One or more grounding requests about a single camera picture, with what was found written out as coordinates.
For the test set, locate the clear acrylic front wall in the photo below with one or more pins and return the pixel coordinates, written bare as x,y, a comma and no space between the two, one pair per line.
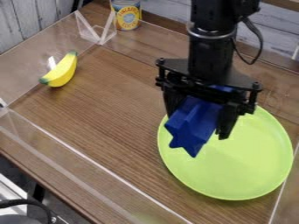
101,195

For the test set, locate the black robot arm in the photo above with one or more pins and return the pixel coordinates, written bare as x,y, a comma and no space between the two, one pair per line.
213,30

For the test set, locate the yellow toy banana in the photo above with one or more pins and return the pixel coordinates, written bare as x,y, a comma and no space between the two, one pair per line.
59,76

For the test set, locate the clear acrylic corner bracket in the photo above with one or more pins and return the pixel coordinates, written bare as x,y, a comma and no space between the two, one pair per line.
98,34

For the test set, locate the yellow blue labelled can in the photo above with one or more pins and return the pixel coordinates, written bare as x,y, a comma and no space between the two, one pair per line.
129,14

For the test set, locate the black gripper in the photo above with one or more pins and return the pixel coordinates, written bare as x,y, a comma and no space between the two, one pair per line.
229,86

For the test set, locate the green round plate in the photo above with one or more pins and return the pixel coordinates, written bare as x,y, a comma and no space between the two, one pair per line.
239,168

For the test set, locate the blue star-shaped block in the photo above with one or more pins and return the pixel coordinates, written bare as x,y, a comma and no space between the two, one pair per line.
193,124

